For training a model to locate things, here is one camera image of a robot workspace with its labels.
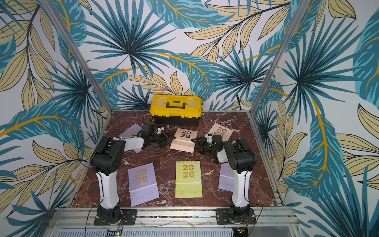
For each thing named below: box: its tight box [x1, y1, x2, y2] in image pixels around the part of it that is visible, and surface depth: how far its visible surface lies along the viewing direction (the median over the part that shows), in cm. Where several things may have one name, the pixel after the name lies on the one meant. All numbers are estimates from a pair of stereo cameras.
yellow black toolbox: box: [149, 94, 202, 126], surface depth 102 cm
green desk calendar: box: [175, 160, 203, 199], surface depth 87 cm
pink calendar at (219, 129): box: [207, 122, 234, 142], surface depth 109 cm
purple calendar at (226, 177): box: [218, 161, 235, 193], surface depth 87 cm
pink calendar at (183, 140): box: [169, 127, 198, 154], surface depth 97 cm
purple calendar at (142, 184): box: [127, 162, 160, 208], surface depth 85 cm
